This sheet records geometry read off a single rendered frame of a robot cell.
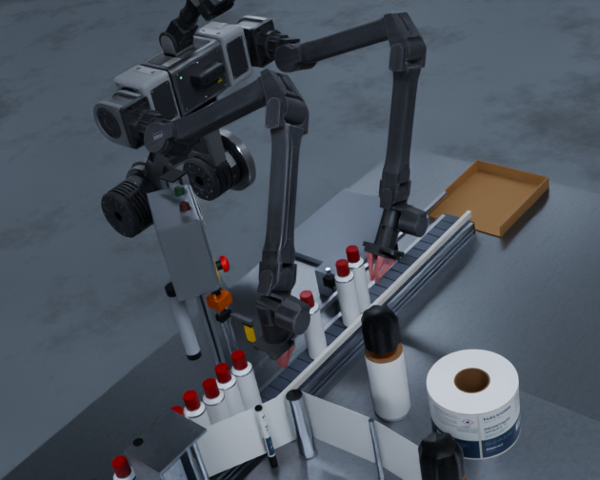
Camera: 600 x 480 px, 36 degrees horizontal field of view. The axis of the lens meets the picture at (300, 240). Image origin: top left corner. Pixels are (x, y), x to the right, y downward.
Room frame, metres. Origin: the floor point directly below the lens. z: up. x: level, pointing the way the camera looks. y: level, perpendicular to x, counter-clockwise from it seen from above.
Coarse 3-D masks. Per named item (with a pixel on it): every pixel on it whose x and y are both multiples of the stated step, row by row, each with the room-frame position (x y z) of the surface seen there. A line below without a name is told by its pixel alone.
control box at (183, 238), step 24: (168, 192) 1.77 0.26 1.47; (192, 192) 1.76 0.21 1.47; (168, 216) 1.68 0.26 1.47; (192, 216) 1.66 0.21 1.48; (168, 240) 1.63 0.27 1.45; (192, 240) 1.64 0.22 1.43; (168, 264) 1.63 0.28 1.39; (192, 264) 1.63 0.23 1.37; (192, 288) 1.63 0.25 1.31; (216, 288) 1.64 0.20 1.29
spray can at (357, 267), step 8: (352, 248) 1.97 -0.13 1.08; (352, 256) 1.95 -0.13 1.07; (352, 264) 1.95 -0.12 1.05; (360, 264) 1.95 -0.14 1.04; (360, 272) 1.94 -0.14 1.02; (360, 280) 1.94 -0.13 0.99; (360, 288) 1.94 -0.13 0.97; (368, 288) 1.96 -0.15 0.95; (360, 296) 1.94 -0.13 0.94; (368, 296) 1.95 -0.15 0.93; (360, 304) 1.94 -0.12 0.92; (368, 304) 1.95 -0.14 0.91
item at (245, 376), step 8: (232, 352) 1.66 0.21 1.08; (240, 352) 1.65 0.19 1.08; (232, 360) 1.64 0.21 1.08; (240, 360) 1.63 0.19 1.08; (232, 368) 1.65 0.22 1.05; (240, 368) 1.63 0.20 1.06; (248, 368) 1.64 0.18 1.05; (240, 376) 1.62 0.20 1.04; (248, 376) 1.63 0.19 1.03; (240, 384) 1.63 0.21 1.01; (248, 384) 1.62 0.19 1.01; (256, 384) 1.64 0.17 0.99; (240, 392) 1.63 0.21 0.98; (248, 392) 1.62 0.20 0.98; (256, 392) 1.63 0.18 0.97; (248, 400) 1.62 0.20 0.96; (256, 400) 1.63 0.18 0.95; (248, 408) 1.62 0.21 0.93
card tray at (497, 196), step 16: (464, 176) 2.55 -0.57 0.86; (480, 176) 2.56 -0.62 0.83; (496, 176) 2.54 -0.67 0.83; (512, 176) 2.51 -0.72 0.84; (528, 176) 2.47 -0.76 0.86; (544, 176) 2.43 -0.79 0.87; (448, 192) 2.48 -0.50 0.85; (464, 192) 2.49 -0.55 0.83; (480, 192) 2.47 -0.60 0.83; (496, 192) 2.45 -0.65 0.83; (512, 192) 2.43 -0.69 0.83; (528, 192) 2.41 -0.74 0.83; (448, 208) 2.42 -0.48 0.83; (464, 208) 2.40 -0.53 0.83; (480, 208) 2.39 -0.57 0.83; (496, 208) 2.37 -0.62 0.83; (512, 208) 2.35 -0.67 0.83; (528, 208) 2.33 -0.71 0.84; (480, 224) 2.30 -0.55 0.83; (496, 224) 2.28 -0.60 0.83; (512, 224) 2.27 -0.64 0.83
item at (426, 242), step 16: (448, 224) 2.27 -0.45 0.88; (464, 224) 2.26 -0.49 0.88; (432, 240) 2.21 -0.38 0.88; (448, 240) 2.19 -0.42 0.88; (416, 256) 2.15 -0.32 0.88; (432, 256) 2.13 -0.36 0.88; (400, 272) 2.09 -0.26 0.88; (416, 272) 2.07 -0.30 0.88; (384, 288) 2.04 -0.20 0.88; (400, 288) 2.02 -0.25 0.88; (384, 304) 1.97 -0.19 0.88; (336, 320) 1.94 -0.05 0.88; (336, 336) 1.88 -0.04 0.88; (352, 336) 1.86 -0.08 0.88; (304, 352) 1.84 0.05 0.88; (336, 352) 1.81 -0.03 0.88; (288, 368) 1.79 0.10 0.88; (304, 368) 1.78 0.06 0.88; (320, 368) 1.77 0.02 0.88; (272, 384) 1.75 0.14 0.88; (288, 384) 1.73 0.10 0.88; (304, 384) 1.72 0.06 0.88
